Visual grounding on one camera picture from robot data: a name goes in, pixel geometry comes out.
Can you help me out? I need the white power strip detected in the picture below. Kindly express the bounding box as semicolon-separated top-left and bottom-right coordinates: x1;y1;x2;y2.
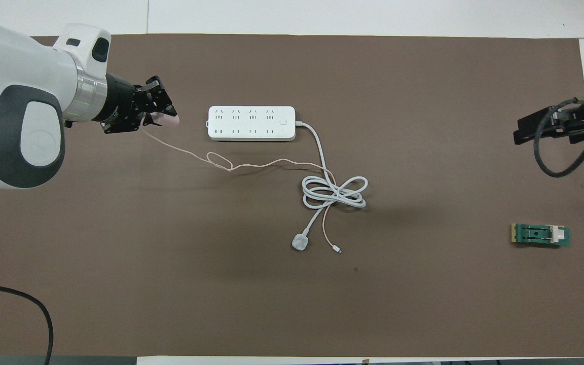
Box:
207;105;297;142

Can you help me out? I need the brown table mat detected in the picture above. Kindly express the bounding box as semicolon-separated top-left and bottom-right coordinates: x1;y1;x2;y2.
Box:
0;34;584;358

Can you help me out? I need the thin pink charging cable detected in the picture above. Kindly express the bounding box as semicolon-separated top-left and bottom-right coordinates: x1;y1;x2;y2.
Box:
141;127;342;254

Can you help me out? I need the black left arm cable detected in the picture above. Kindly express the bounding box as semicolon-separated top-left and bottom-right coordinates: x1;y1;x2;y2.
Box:
0;282;55;365

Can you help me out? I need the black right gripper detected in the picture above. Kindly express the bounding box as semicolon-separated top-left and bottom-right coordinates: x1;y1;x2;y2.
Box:
513;76;584;146

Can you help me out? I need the white power strip cord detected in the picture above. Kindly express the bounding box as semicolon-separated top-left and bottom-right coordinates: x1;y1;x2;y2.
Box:
292;121;369;252

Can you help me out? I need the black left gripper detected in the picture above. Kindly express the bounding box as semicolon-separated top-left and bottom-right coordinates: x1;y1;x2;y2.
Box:
92;74;178;135

